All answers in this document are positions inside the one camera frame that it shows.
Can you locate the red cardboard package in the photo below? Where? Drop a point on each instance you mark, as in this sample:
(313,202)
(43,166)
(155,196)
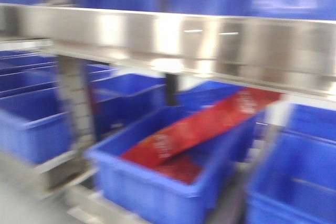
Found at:
(163,151)

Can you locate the blue bin lower centre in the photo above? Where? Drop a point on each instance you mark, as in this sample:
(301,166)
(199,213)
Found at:
(181,190)

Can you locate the blue bin rear centre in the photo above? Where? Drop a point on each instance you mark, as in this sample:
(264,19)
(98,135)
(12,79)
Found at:
(117,100)

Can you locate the stainless steel shelf front rail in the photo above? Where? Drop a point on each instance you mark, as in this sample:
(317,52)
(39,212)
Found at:
(289,55)

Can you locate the blue bin lower right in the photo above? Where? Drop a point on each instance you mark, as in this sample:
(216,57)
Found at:
(295,183)

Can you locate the blue bin lower left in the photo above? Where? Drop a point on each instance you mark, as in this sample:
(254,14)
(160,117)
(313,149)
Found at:
(35,125)

